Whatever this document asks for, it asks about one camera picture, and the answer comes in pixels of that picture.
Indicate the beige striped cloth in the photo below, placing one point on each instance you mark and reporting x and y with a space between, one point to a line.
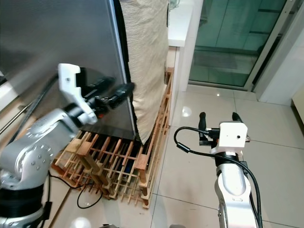
147 57

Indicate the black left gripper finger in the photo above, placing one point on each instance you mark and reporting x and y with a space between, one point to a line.
120 95
105 84

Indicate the beige kitchen cabinet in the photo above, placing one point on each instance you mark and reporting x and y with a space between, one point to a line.
7 95

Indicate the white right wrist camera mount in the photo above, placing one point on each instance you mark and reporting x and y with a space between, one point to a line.
232 137

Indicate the wooden slatted pallet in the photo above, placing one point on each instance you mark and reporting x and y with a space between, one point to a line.
118 166

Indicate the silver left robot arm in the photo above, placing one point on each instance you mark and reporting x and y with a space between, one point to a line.
28 156

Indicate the fridge door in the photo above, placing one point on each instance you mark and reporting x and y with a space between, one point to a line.
122 47

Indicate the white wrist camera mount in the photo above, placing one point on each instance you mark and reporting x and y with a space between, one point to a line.
71 85
232 137

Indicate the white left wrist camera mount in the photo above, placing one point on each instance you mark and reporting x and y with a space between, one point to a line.
71 85

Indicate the beige furniture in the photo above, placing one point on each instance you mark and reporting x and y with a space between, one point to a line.
299 104

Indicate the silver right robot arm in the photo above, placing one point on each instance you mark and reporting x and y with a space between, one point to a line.
235 190

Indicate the glass sliding door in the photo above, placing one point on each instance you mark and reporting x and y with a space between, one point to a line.
232 38

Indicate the grey steel fridge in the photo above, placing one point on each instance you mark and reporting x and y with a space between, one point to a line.
52 33

